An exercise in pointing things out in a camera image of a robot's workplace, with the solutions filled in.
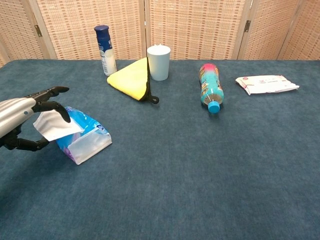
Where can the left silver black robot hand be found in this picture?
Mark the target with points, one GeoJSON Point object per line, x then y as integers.
{"type": "Point", "coordinates": [15, 111]}

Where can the white tissue sheet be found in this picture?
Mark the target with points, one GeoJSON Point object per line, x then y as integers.
{"type": "Point", "coordinates": [55, 127]}

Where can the blue white wipes pack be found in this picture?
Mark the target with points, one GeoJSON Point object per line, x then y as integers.
{"type": "Point", "coordinates": [92, 142]}

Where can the dark metal screen hinge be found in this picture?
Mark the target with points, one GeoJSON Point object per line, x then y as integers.
{"type": "Point", "coordinates": [247, 26]}
{"type": "Point", "coordinates": [38, 30]}

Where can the white bottle with blue cap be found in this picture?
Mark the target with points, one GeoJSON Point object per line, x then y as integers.
{"type": "Point", "coordinates": [107, 55]}

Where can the yellow folded cloth black trim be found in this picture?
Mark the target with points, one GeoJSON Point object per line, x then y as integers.
{"type": "Point", "coordinates": [131, 80]}

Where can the white plastic cup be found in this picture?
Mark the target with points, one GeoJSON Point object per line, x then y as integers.
{"type": "Point", "coordinates": [159, 65]}

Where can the blue table cloth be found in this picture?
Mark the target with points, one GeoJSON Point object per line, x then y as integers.
{"type": "Point", "coordinates": [187, 162]}

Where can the colourful bottle with blue cap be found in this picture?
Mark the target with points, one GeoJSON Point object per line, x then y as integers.
{"type": "Point", "coordinates": [211, 87]}

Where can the woven folding screen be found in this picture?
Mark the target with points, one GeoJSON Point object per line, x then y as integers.
{"type": "Point", "coordinates": [200, 27]}

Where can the white wet wipes pack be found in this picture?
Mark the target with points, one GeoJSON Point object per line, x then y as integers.
{"type": "Point", "coordinates": [266, 85]}

